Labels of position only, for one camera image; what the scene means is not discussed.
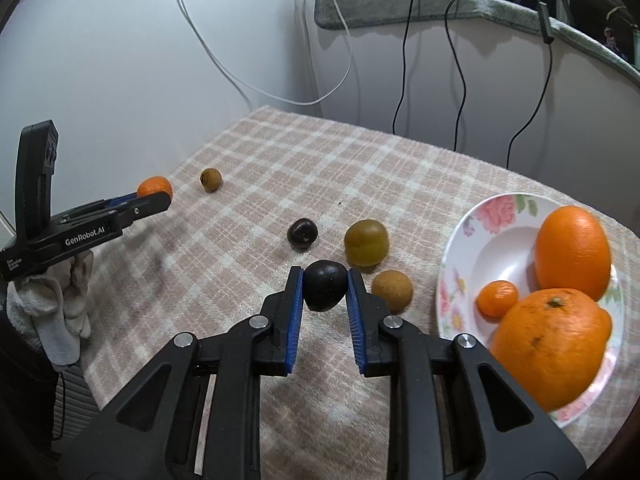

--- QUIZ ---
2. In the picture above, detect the checkered tablecloth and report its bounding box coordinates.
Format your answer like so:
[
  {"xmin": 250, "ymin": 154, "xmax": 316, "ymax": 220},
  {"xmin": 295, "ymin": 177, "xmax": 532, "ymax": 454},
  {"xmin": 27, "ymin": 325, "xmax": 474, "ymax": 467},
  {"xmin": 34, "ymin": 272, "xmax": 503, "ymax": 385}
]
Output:
[{"xmin": 75, "ymin": 105, "xmax": 640, "ymax": 480}]

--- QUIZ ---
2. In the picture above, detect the small tangerine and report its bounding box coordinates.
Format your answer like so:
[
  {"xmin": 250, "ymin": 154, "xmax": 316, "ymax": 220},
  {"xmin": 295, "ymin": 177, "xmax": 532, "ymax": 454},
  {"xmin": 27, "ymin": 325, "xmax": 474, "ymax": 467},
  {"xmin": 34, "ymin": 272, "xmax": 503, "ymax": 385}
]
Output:
[
  {"xmin": 136, "ymin": 176, "xmax": 174, "ymax": 200},
  {"xmin": 475, "ymin": 280, "xmax": 521, "ymax": 318}
]

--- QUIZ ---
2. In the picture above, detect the long white cable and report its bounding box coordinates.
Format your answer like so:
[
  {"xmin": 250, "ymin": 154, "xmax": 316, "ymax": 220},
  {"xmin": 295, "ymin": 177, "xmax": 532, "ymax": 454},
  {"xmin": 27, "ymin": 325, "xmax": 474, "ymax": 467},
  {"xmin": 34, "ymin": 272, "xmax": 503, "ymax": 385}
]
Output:
[{"xmin": 159, "ymin": 0, "xmax": 353, "ymax": 107}]

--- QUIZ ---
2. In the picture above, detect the dark plum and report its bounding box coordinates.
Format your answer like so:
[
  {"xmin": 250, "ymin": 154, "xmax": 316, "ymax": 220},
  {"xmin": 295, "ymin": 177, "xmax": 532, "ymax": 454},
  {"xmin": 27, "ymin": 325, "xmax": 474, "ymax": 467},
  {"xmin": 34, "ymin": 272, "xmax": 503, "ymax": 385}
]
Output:
[
  {"xmin": 286, "ymin": 217, "xmax": 319, "ymax": 251},
  {"xmin": 303, "ymin": 259, "xmax": 349, "ymax": 313}
]

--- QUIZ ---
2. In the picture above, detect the person's left hand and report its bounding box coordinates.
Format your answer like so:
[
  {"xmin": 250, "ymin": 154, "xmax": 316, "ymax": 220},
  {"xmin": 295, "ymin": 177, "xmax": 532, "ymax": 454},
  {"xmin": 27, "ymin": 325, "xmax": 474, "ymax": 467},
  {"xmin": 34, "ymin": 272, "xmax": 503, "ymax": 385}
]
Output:
[{"xmin": 6, "ymin": 249, "xmax": 95, "ymax": 367}]

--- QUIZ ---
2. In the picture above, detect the black cable with controller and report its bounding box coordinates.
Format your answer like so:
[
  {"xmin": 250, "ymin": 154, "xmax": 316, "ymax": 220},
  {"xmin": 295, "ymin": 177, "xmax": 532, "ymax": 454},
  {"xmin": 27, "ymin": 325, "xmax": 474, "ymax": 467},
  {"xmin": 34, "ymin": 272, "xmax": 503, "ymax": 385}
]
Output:
[{"xmin": 504, "ymin": 0, "xmax": 558, "ymax": 171}]

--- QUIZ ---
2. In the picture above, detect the grey ribbed cloth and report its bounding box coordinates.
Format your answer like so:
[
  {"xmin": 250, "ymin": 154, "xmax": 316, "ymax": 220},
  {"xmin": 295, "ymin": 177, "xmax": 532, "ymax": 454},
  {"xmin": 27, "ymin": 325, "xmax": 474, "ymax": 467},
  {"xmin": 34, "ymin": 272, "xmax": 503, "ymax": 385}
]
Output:
[{"xmin": 52, "ymin": 362, "xmax": 103, "ymax": 443}]

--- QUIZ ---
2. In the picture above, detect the large orange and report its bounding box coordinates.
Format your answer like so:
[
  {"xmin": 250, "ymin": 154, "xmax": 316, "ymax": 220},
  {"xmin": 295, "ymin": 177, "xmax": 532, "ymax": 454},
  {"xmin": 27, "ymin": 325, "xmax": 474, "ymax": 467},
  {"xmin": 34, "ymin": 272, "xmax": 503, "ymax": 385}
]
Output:
[
  {"xmin": 534, "ymin": 205, "xmax": 613, "ymax": 303},
  {"xmin": 489, "ymin": 287, "xmax": 614, "ymax": 413}
]

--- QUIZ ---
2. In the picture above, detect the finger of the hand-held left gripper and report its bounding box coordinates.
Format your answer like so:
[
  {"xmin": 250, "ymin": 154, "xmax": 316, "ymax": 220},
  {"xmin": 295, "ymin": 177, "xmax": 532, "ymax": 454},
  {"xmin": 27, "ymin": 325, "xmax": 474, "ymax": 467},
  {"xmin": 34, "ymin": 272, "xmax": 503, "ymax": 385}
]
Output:
[
  {"xmin": 117, "ymin": 191, "xmax": 174, "ymax": 223},
  {"xmin": 102, "ymin": 191, "xmax": 141, "ymax": 208}
]

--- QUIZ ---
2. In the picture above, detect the white floral plate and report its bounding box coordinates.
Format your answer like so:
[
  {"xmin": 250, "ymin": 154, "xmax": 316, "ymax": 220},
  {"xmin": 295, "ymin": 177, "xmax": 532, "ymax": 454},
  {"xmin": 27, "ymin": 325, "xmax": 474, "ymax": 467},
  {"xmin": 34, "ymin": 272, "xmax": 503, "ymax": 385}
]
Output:
[{"xmin": 435, "ymin": 192, "xmax": 626, "ymax": 428}]

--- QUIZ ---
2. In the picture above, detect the grey windowsill mat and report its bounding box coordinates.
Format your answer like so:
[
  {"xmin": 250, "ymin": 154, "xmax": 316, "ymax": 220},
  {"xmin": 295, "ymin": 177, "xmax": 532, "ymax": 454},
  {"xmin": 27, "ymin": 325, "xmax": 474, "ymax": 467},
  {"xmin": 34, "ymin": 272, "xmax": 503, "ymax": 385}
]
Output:
[{"xmin": 313, "ymin": 0, "xmax": 640, "ymax": 83}]

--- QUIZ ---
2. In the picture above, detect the green round fruit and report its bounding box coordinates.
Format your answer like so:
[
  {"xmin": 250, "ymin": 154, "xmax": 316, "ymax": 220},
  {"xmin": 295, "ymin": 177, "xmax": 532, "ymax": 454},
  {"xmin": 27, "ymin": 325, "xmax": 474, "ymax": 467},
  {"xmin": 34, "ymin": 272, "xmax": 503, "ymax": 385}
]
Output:
[{"xmin": 343, "ymin": 218, "xmax": 390, "ymax": 267}]

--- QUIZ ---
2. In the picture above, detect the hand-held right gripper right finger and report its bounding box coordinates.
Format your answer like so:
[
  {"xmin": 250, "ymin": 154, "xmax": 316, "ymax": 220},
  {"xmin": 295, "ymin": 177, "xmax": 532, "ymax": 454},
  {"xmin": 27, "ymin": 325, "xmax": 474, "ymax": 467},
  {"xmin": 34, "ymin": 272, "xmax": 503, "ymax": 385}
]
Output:
[{"xmin": 347, "ymin": 267, "xmax": 586, "ymax": 480}]

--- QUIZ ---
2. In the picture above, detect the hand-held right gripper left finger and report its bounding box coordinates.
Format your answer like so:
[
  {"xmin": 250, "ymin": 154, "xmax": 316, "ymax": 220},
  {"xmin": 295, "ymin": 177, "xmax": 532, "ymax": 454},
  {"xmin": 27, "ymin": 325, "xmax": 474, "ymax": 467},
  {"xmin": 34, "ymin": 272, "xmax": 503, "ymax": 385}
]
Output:
[{"xmin": 57, "ymin": 266, "xmax": 306, "ymax": 480}]

